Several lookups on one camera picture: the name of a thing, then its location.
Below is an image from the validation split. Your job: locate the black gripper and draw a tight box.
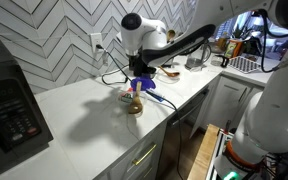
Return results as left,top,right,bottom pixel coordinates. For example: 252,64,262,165
128,53,157,80

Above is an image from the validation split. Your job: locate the purple-blue plastic lid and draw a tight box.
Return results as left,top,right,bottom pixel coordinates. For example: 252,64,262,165
130,75,157,93

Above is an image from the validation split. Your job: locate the clear blue-edged plastic piece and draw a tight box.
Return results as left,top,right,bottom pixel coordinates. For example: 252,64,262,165
145,89,167,103

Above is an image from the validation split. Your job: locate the dark brown wooden spoon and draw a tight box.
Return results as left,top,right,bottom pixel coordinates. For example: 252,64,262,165
158,65,181,78

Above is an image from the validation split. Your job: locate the light wooden spoon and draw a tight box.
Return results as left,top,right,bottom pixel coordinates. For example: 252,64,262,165
127,80,144,115

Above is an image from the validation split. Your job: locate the wooden utensil in holder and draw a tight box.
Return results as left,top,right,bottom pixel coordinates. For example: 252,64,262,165
165,29,177,44

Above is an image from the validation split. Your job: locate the glass kettle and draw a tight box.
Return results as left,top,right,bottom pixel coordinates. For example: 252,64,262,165
184,41,213,72

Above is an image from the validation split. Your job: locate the green orange box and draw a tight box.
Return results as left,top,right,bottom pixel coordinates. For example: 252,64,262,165
224,39,244,59

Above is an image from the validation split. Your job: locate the wooden plank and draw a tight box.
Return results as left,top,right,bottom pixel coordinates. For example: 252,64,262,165
187,123,221,180

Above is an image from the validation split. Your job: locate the black microwave oven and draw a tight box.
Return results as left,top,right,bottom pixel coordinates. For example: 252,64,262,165
0,35,54,168

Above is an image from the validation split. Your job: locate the black appliance power cable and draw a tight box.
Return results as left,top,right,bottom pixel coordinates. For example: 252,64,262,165
101,65,132,86

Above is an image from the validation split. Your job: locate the long black cable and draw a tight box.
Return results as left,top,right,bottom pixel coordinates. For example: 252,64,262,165
95,43,183,180

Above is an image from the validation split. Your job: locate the dishwasher door handle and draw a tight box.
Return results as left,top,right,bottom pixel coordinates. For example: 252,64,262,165
168,89,209,128

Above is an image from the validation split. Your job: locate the white wall outlet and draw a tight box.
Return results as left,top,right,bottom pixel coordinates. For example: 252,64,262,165
89,32,104,54

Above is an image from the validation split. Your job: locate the gold drawer handle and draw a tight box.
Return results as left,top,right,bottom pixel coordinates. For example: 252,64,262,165
131,143,158,167

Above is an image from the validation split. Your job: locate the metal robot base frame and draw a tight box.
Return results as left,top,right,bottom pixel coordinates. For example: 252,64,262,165
205,128,288,180

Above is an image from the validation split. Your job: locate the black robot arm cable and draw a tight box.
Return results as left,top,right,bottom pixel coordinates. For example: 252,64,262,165
259,9,288,74

